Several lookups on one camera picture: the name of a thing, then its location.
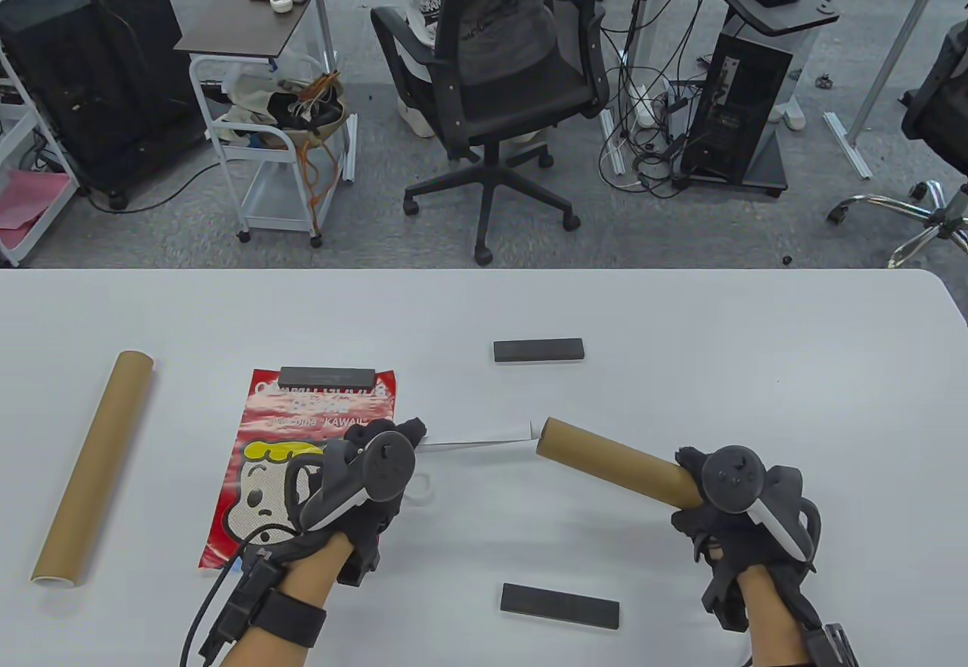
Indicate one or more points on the person's left forearm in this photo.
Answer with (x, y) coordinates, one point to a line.
(310, 572)

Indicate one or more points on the brown cardboard mailing tube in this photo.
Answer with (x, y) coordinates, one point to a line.
(605, 459)
(94, 470)

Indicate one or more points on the black padded chair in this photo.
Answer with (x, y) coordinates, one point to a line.
(945, 107)

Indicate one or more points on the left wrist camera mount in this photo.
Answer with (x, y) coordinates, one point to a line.
(291, 618)

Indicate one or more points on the large black cabinet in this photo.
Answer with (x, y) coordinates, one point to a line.
(98, 69)

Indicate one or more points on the person's right hand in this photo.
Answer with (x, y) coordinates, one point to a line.
(726, 546)

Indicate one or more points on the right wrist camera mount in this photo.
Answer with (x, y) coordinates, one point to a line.
(832, 648)

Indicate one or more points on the person's left hand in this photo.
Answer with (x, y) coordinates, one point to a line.
(355, 538)

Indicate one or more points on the black mesh office chair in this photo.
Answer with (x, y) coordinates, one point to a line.
(522, 92)

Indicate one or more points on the chrome chair base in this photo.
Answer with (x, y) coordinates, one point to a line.
(892, 204)

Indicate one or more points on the black computer tower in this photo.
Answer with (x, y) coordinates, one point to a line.
(741, 100)

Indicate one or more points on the silver metal pole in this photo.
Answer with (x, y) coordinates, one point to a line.
(321, 17)

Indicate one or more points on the translucent white tube cap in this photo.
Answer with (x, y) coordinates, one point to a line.
(423, 489)

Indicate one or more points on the white desk leg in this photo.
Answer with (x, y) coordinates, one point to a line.
(847, 145)

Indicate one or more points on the white metal rack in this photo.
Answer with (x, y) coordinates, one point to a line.
(51, 224)

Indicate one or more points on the white rolling cart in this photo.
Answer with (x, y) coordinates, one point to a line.
(257, 159)

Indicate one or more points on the pink sheet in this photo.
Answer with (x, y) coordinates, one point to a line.
(30, 198)

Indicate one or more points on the red cartoon face poster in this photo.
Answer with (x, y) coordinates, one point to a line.
(257, 425)

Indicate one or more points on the person's right forearm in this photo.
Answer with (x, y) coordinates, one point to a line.
(771, 622)

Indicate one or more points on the red patterned poster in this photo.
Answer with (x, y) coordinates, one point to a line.
(484, 441)

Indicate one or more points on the black handheld controller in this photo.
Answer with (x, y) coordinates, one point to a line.
(737, 478)
(370, 470)

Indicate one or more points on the brown side table top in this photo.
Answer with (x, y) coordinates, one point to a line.
(234, 24)

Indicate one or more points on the black rectangular weight bar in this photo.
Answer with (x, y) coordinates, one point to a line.
(538, 351)
(560, 606)
(325, 376)

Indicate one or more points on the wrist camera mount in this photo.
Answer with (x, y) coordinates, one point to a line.
(291, 618)
(832, 648)

